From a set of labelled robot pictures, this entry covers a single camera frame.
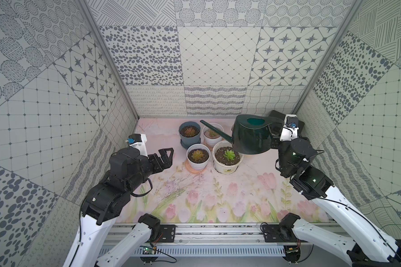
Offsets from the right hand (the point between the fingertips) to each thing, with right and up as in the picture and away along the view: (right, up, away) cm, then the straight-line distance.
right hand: (284, 127), depth 64 cm
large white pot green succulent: (-20, -16, +24) cm, 35 cm away
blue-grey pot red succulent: (-41, -2, +34) cm, 53 cm away
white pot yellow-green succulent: (-35, -15, +24) cm, 45 cm away
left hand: (-47, -8, -3) cm, 48 cm away
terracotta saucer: (-40, -23, +30) cm, 55 cm away
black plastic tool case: (+26, +9, +57) cm, 63 cm away
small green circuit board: (-55, -53, +6) cm, 77 cm away
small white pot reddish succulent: (-27, -6, +32) cm, 42 cm away
